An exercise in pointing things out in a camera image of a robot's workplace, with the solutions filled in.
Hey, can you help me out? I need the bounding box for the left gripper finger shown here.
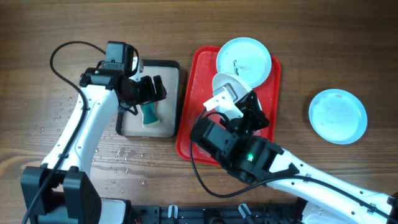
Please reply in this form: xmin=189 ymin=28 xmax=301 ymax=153
xmin=139 ymin=76 xmax=158 ymax=103
xmin=153 ymin=75 xmax=167 ymax=100

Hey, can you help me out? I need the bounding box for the green yellow sponge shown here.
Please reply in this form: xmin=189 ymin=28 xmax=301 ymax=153
xmin=139 ymin=103 xmax=160 ymax=128

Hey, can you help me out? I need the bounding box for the white plate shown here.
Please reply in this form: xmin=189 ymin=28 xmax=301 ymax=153
xmin=212 ymin=73 xmax=253 ymax=121

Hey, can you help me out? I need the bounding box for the light blue plate top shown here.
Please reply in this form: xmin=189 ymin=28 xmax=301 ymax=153
xmin=216 ymin=37 xmax=272 ymax=88

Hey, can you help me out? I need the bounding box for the light blue plate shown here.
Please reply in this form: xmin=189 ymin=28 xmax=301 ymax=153
xmin=216 ymin=37 xmax=272 ymax=88
xmin=308 ymin=89 xmax=368 ymax=145

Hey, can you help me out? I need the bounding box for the light blue plate bottom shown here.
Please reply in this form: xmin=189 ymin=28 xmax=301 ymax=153
xmin=308 ymin=89 xmax=368 ymax=145

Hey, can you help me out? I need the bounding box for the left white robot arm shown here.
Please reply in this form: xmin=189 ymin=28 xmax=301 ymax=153
xmin=21 ymin=68 xmax=166 ymax=223

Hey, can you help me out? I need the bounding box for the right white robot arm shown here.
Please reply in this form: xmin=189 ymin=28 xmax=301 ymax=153
xmin=267 ymin=89 xmax=397 ymax=223

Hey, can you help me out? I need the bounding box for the black water tray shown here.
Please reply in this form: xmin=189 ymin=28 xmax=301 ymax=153
xmin=116 ymin=59 xmax=180 ymax=138

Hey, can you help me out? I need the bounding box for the red plastic tray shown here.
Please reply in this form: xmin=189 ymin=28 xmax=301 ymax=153
xmin=175 ymin=45 xmax=282 ymax=166

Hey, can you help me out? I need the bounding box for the right black cable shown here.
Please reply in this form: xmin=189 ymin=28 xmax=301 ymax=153
xmin=188 ymin=107 xmax=398 ymax=220

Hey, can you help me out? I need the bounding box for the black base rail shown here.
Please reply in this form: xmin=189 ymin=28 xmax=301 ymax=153
xmin=102 ymin=194 xmax=312 ymax=224

